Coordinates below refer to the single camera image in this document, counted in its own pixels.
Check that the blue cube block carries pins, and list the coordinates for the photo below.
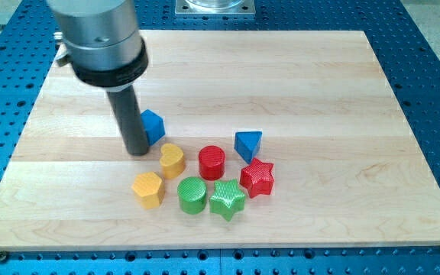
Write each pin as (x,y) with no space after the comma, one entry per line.
(153,126)

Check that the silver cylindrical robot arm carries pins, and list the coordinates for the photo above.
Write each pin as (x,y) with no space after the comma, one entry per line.
(103,40)

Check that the red cylinder block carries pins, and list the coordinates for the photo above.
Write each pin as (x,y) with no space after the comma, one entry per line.
(211,162)

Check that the blue triangle block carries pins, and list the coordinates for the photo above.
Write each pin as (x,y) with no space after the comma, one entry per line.
(247,144)

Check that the light wooden board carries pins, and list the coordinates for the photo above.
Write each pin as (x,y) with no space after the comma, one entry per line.
(347,168)

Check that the yellow heart block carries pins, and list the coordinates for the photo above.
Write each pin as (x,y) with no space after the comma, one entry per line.
(172,161)

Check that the red star block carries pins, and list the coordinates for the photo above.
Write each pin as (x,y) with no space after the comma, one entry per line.
(257,178)

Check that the green cylinder block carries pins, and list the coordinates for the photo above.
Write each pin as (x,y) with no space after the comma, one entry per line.
(192,193)

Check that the green star block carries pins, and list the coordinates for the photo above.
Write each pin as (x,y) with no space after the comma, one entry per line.
(227,199)

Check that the yellow hexagon block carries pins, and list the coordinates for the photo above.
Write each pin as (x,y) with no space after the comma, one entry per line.
(149,189)

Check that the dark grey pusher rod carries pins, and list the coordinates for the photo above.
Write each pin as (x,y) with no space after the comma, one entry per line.
(128,116)

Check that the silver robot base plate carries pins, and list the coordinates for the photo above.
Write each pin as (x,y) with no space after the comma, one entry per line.
(215,7)

